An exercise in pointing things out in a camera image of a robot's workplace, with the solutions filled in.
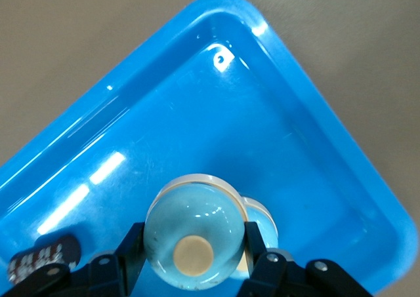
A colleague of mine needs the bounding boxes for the blue call bell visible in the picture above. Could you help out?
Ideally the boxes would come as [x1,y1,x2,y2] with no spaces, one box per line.
[143,173,247,292]
[240,197,280,272]

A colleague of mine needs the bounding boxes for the blue plastic tray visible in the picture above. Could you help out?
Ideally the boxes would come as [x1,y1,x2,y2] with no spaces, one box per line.
[0,0,420,297]

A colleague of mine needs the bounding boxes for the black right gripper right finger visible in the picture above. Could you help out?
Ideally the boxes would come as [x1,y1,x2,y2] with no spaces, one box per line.
[240,221,375,297]

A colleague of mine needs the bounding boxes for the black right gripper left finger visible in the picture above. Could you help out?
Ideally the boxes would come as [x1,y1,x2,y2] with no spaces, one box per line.
[0,222,147,297]

